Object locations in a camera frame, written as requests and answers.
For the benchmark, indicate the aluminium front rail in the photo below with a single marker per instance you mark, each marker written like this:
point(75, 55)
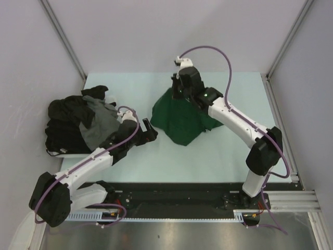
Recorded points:
point(293, 201)

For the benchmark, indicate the right aluminium frame post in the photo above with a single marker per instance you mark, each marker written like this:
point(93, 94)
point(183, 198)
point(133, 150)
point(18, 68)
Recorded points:
point(306, 7)

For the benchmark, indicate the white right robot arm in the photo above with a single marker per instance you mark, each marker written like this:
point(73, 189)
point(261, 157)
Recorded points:
point(265, 144)

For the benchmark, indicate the green t shirt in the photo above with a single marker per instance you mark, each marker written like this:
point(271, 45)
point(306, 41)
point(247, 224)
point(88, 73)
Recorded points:
point(180, 120)

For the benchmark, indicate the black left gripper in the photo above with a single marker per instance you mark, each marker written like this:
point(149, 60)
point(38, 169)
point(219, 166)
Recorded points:
point(146, 136)

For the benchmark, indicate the aluminium frame post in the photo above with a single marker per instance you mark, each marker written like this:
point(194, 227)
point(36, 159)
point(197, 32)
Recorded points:
point(306, 7)
point(54, 21)

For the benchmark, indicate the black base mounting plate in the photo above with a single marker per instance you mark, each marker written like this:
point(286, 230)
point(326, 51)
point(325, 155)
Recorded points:
point(164, 197)

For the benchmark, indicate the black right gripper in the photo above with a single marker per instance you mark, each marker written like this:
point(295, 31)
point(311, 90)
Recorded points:
point(176, 82)

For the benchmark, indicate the grey t shirt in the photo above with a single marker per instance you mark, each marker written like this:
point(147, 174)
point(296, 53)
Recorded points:
point(104, 123)

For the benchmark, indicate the black t shirt pile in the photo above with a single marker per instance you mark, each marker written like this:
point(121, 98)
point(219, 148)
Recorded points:
point(66, 116)

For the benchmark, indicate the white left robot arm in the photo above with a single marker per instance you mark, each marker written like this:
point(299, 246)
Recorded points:
point(55, 196)

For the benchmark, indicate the left aluminium frame post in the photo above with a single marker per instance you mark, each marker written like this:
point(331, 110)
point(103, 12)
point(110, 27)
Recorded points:
point(54, 21)

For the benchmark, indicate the white slotted cable duct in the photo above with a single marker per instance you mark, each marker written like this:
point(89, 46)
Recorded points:
point(201, 215)

